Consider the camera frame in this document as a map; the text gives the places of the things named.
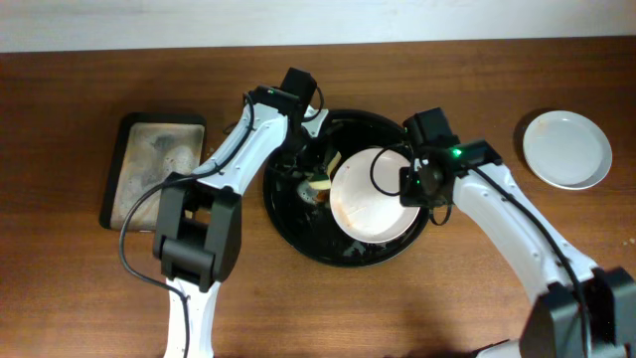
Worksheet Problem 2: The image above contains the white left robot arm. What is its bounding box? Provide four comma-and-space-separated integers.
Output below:
153, 85, 326, 357

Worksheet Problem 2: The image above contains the pink white plate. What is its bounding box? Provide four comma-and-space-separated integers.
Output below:
329, 148, 419, 244

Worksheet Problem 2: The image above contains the pale blue plate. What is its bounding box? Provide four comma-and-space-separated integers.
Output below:
521, 110, 613, 191

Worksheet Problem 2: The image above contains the black rectangular soap tray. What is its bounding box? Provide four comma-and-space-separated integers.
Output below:
98, 112, 206, 231

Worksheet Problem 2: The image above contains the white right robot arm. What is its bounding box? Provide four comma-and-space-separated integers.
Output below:
399, 141, 635, 358

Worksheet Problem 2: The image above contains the yellow green sponge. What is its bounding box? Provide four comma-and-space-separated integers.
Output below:
308, 151, 342, 191

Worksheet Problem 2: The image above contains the round black tray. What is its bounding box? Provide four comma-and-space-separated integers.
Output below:
262, 109, 428, 268

